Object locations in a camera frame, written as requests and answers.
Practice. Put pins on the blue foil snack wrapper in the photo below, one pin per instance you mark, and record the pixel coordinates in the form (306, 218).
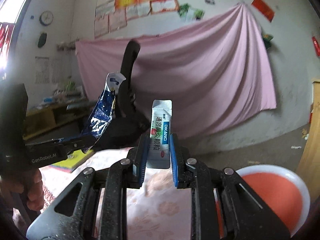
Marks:
(103, 112)

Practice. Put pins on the wooden cabinet board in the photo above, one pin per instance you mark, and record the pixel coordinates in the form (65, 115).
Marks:
(308, 168)

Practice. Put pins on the black office chair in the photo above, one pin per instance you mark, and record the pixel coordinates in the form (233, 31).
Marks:
(129, 123)

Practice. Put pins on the pink hanging sheet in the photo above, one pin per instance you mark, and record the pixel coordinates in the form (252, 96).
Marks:
(216, 72)

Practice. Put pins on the wooden desk shelf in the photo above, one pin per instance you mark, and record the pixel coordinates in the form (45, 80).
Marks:
(41, 121)

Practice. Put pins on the round wall clock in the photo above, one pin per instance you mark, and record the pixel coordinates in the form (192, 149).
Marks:
(46, 18)

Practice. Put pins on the yellow book stack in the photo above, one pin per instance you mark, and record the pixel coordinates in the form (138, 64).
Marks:
(73, 161)

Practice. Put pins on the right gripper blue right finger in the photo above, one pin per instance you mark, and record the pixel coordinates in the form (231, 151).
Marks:
(177, 162)

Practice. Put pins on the orange white trash basin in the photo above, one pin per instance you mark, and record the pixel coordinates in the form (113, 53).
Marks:
(258, 202)

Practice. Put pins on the red paper wall sign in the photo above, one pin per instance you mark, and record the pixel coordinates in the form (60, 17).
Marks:
(263, 8)

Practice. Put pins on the certificates on wall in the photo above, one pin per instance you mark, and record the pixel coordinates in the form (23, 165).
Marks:
(112, 15)

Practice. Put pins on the person left hand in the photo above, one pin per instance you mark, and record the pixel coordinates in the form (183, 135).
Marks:
(29, 182)

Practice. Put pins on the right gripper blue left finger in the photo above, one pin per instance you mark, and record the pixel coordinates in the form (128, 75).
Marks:
(140, 160)

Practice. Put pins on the red hanging wall ornament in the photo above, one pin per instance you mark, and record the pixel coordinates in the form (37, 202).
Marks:
(316, 46)

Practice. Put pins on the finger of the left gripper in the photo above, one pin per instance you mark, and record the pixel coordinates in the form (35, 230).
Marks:
(82, 142)

